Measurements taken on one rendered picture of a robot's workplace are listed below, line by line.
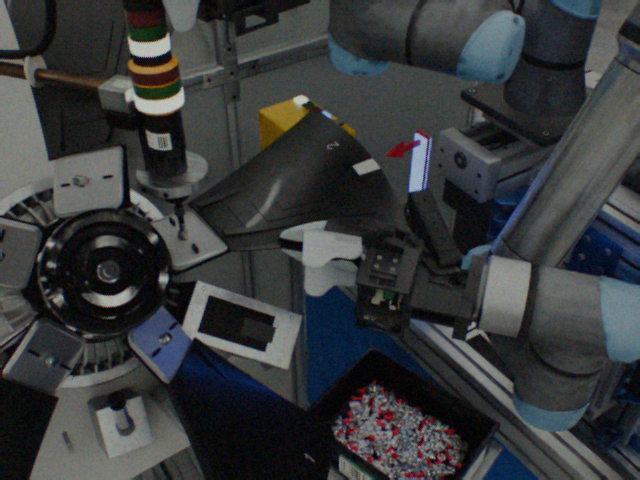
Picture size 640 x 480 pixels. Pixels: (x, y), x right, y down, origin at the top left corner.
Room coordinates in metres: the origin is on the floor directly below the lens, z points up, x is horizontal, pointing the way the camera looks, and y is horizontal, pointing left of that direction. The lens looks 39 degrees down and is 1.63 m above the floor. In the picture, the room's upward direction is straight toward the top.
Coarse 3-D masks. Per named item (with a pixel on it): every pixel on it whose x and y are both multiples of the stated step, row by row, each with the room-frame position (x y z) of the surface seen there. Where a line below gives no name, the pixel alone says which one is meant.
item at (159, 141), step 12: (180, 108) 0.53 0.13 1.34; (144, 120) 0.53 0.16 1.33; (156, 120) 0.52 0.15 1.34; (168, 120) 0.52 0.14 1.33; (180, 120) 0.53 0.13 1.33; (156, 132) 0.52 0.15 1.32; (168, 132) 0.52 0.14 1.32; (180, 132) 0.53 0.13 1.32; (156, 144) 0.52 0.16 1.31; (168, 144) 0.52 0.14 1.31; (180, 144) 0.53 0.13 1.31; (156, 156) 0.52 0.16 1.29; (168, 156) 0.52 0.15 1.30; (180, 156) 0.53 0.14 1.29; (156, 168) 0.52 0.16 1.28; (168, 168) 0.52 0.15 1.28; (180, 168) 0.52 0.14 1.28
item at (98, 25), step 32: (32, 0) 0.69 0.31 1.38; (64, 0) 0.68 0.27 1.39; (96, 0) 0.68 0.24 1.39; (32, 32) 0.67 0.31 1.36; (64, 32) 0.66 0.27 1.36; (96, 32) 0.65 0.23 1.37; (64, 64) 0.63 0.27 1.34; (96, 64) 0.62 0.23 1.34; (64, 96) 0.61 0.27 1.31; (96, 96) 0.59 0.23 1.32; (64, 128) 0.58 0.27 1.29; (96, 128) 0.57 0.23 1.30
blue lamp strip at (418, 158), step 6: (414, 138) 0.74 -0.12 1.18; (420, 138) 0.73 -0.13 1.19; (420, 144) 0.73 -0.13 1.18; (414, 150) 0.74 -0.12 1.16; (420, 150) 0.73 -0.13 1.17; (414, 156) 0.74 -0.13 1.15; (420, 156) 0.73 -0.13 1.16; (414, 162) 0.74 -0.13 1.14; (420, 162) 0.73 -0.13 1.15; (414, 168) 0.74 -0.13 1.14; (420, 168) 0.73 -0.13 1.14; (414, 174) 0.74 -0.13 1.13; (420, 174) 0.73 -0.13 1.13; (414, 180) 0.74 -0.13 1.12; (420, 180) 0.73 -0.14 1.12; (414, 186) 0.73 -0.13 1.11; (420, 186) 0.73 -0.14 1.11
